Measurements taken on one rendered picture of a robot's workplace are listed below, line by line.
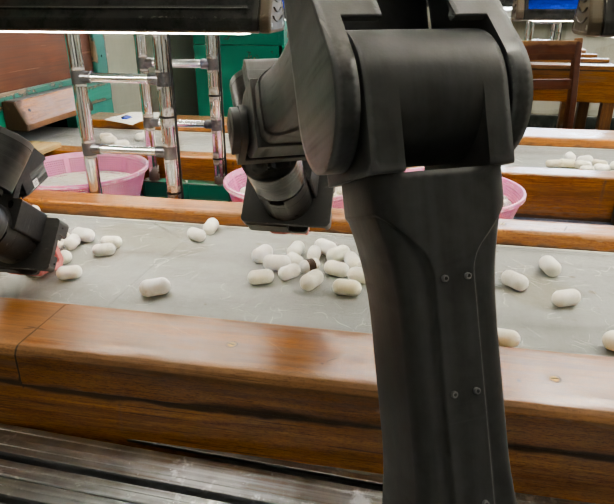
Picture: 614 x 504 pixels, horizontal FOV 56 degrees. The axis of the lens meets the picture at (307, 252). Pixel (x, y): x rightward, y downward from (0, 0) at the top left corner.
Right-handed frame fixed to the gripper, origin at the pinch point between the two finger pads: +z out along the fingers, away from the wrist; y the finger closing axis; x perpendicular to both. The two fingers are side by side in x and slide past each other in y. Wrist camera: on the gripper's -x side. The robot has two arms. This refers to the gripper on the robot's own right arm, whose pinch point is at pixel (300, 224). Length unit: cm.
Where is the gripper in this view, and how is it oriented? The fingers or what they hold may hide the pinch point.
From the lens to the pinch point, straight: 74.3
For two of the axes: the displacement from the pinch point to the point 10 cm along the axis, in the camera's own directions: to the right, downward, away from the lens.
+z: 1.4, 3.0, 9.4
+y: -9.8, -0.7, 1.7
